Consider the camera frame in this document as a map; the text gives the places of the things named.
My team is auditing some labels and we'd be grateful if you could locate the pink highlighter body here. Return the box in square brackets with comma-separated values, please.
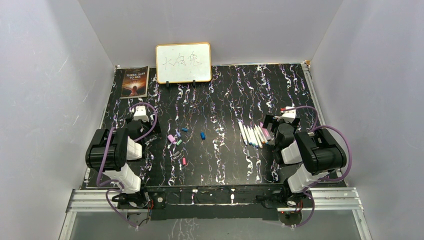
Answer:
[259, 122, 272, 141]

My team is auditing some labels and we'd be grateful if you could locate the pink highlighter cap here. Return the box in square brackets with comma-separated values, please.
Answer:
[167, 134, 177, 144]

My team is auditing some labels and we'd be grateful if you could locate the white marker dark blue cap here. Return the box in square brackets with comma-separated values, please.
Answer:
[237, 121, 249, 146]

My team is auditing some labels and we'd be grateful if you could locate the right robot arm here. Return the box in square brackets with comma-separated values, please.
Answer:
[262, 115, 348, 207]

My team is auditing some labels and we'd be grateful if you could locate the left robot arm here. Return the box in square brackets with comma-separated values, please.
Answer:
[85, 118, 161, 208]

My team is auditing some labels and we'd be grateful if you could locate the book three days to see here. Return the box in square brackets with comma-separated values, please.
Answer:
[120, 66, 149, 99]

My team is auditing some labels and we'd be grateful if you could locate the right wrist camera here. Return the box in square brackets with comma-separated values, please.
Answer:
[277, 106, 297, 123]

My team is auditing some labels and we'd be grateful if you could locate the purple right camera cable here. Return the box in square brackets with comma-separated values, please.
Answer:
[281, 105, 353, 183]

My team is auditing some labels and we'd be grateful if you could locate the black base frame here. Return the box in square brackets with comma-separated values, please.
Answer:
[145, 183, 312, 221]

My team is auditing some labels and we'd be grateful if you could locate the small whiteboard orange frame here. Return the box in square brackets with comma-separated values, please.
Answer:
[155, 42, 212, 84]

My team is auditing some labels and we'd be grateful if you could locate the aluminium rail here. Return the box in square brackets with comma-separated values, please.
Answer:
[301, 60, 372, 240]

